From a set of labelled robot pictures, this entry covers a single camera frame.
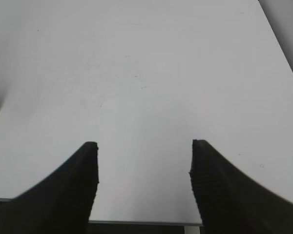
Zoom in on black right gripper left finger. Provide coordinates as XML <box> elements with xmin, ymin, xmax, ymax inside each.
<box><xmin>0</xmin><ymin>141</ymin><xmax>99</xmax><ymax>234</ymax></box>

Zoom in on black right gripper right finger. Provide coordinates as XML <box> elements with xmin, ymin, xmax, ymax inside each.
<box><xmin>189</xmin><ymin>139</ymin><xmax>293</xmax><ymax>234</ymax></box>

